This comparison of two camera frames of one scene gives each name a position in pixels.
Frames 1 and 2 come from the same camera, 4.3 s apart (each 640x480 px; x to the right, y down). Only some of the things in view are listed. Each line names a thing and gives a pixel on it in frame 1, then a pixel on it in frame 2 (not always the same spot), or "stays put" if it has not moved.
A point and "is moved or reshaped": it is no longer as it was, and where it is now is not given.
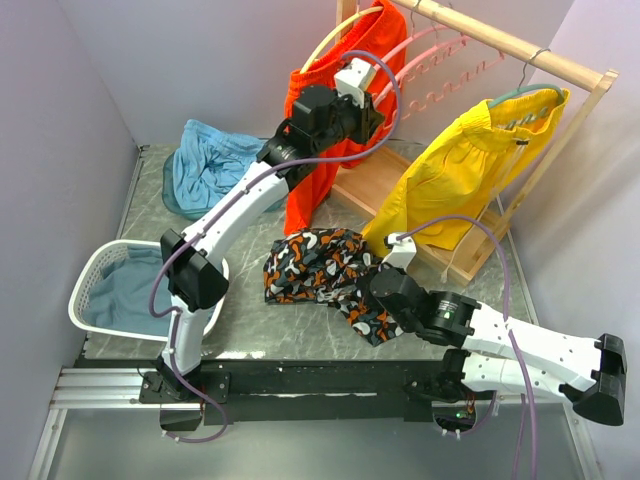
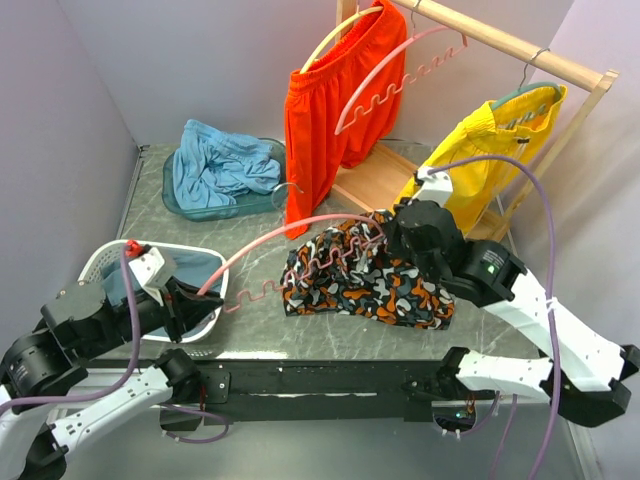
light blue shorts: [206, 162] stays put
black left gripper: [368, 117] to [183, 307]
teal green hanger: [530, 87] stays put
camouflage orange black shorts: [327, 266] is moved or reshaped
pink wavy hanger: [433, 55] to [333, 254]
